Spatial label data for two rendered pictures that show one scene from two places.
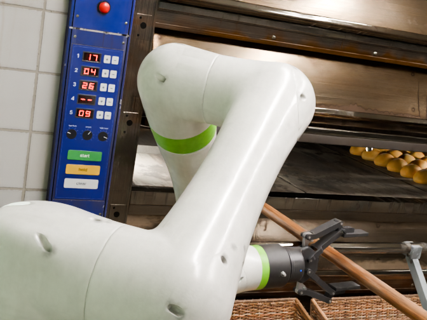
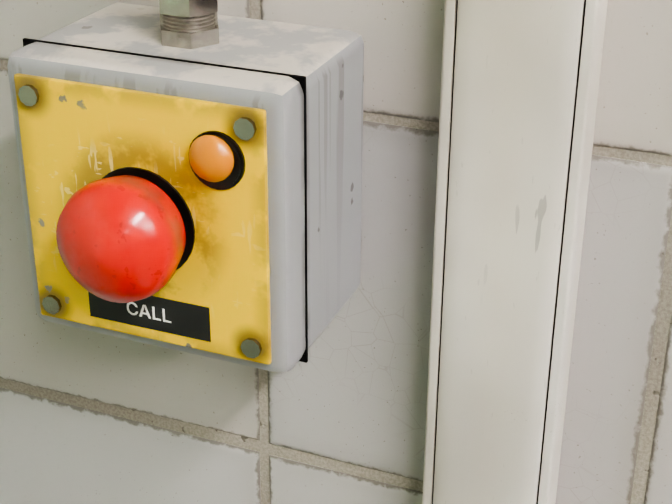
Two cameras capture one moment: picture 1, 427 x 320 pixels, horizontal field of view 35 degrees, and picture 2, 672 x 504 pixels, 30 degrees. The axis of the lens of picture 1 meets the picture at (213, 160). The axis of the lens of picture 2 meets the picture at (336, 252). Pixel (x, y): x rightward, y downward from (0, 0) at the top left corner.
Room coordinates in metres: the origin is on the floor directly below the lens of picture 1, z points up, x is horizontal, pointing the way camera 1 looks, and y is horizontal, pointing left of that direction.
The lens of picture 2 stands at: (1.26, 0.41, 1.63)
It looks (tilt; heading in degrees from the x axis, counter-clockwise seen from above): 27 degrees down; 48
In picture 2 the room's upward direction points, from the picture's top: straight up
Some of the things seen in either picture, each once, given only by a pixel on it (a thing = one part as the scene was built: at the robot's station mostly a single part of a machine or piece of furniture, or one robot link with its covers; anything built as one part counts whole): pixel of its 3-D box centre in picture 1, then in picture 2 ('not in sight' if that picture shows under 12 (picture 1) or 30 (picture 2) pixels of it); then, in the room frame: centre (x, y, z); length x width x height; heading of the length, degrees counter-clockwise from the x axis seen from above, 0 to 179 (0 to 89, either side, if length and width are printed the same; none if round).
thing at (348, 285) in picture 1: (344, 286); not in sight; (1.44, -0.34, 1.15); 0.07 x 0.03 x 0.01; 120
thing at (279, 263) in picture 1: (268, 265); not in sight; (1.34, -0.15, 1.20); 0.12 x 0.06 x 0.09; 30
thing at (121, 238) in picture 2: not in sight; (127, 233); (1.46, 0.71, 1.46); 0.04 x 0.04 x 0.04; 26
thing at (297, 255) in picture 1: (298, 263); not in sight; (1.37, -0.22, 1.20); 0.09 x 0.07 x 0.08; 120
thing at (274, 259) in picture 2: not in sight; (193, 181); (1.50, 0.73, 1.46); 0.10 x 0.07 x 0.10; 116
